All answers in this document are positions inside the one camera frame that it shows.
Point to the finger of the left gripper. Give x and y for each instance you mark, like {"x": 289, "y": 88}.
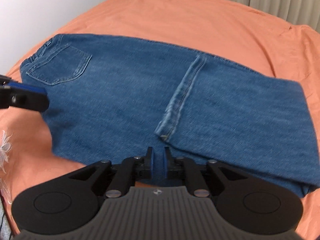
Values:
{"x": 20, "y": 95}

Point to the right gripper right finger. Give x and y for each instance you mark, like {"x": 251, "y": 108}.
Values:
{"x": 180, "y": 168}

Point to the blue denim jeans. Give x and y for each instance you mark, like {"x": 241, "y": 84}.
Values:
{"x": 112, "y": 97}

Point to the orange bed sheet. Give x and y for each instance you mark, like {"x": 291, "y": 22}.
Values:
{"x": 231, "y": 30}

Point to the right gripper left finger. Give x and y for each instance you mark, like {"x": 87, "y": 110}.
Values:
{"x": 137, "y": 167}

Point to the white floral lace cloth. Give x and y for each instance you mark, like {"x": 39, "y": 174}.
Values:
{"x": 5, "y": 148}

